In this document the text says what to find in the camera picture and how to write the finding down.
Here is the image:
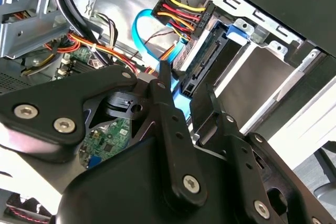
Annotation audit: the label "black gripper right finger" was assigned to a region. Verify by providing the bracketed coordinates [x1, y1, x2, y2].
[189, 83, 325, 224]

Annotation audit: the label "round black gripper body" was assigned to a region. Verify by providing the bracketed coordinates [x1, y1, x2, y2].
[56, 134, 253, 224]

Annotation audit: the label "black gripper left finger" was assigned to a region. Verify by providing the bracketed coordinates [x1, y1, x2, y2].
[0, 60, 208, 208]

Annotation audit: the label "hard disk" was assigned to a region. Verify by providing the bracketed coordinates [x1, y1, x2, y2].
[172, 20, 297, 125]

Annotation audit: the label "blue data wire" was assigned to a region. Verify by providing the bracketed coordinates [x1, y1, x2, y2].
[130, 8, 192, 121]

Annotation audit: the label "power wire with black connector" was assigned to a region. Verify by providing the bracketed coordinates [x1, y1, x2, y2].
[151, 0, 215, 45]

